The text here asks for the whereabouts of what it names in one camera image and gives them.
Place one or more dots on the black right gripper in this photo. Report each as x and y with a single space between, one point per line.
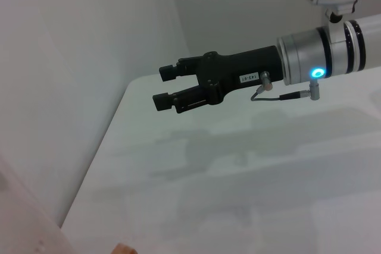
235 66

